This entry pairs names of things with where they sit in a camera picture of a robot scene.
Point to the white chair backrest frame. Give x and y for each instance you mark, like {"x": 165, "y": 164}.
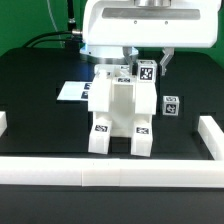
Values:
{"x": 101, "y": 93}

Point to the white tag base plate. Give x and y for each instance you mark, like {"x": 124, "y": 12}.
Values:
{"x": 74, "y": 91}

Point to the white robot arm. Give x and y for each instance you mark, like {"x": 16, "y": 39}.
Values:
{"x": 102, "y": 53}

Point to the white front rail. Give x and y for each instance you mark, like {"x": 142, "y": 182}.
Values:
{"x": 111, "y": 172}

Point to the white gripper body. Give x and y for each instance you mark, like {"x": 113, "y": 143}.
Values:
{"x": 179, "y": 24}

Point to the white chair seat part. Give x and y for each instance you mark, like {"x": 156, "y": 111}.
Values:
{"x": 122, "y": 111}

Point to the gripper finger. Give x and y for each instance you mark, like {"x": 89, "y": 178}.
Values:
{"x": 130, "y": 60}
{"x": 168, "y": 53}

